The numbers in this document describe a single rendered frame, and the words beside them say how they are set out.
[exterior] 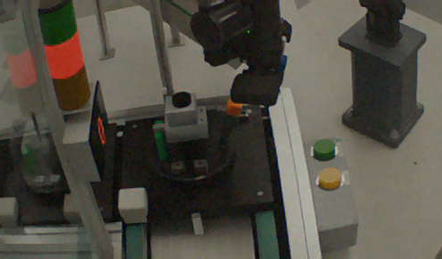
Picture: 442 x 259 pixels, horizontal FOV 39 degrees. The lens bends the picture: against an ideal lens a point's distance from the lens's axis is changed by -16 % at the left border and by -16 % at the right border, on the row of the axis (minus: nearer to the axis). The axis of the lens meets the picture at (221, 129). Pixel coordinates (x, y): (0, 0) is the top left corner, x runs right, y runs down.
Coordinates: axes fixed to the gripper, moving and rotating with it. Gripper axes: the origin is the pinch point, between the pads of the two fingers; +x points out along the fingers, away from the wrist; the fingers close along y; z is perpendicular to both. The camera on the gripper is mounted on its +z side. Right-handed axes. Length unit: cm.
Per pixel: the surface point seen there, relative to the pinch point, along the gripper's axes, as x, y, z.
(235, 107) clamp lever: 5.8, -1.8, 5.2
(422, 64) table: 26, -48, -30
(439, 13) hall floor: 112, -224, -58
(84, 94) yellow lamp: -14.4, 21.6, 17.8
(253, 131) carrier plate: 15.7, -7.7, 4.1
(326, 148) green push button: 15.0, -4.2, -8.9
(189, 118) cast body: 5.9, 1.3, 11.7
